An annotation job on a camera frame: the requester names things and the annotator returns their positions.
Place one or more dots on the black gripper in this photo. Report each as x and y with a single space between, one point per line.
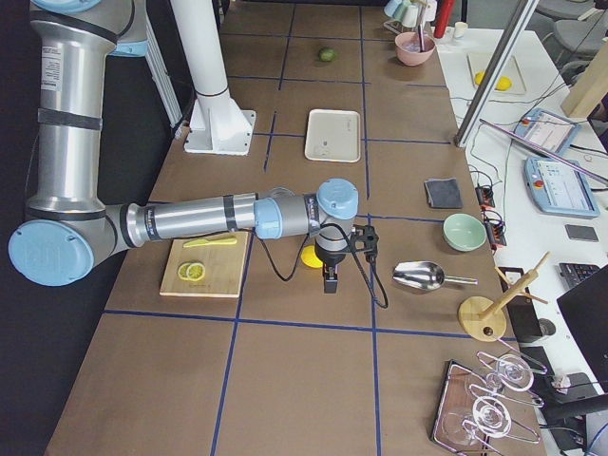
329 259

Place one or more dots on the yellow lemon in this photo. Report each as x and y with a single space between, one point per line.
310 259

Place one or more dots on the green lime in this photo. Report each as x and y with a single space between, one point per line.
326 55

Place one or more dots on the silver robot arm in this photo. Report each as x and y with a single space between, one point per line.
68 230

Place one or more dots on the cream plastic tray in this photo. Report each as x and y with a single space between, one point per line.
333 136

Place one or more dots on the black tray with glasses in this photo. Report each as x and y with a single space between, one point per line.
472 412

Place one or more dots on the side cream tray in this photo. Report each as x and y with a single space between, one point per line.
479 61

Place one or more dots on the metal scoop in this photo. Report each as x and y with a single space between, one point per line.
426 276

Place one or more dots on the bamboo cutting board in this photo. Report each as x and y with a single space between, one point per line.
223 268

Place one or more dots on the lemon slice right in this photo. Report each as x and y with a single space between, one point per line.
195 271

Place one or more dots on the lemon slice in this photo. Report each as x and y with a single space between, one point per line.
195 271
182 271

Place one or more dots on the yellow plastic knife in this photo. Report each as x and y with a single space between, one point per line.
203 242

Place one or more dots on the green bowl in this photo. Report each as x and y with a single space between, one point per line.
464 233

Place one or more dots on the grey folded cloth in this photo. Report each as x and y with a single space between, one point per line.
443 193

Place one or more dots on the lemon slice left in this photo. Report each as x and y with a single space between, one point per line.
182 271

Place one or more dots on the wooden mug tree stand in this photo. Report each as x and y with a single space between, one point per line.
484 319

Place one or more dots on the black keyboard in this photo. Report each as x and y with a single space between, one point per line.
575 273

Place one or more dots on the teach pendant near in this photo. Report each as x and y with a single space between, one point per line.
558 189

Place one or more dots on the teach pendant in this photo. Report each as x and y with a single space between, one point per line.
558 189
547 130

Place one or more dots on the pink bowl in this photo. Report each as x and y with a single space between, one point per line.
408 50

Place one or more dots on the spare yellow lemon two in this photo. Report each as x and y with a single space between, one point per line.
479 78

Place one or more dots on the spare yellow lemon one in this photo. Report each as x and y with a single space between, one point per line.
503 84

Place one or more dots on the metal straw in bowl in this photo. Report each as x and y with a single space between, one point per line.
421 38

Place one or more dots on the teach pendant far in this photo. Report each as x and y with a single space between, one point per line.
547 130

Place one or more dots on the cup rack with cups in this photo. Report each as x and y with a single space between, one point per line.
408 15

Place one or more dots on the red bottle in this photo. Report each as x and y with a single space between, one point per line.
445 8

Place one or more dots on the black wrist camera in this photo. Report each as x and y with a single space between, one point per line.
366 241

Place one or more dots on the white pedestal column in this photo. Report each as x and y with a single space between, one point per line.
217 125

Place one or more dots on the aluminium frame post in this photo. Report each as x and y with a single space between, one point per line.
510 36

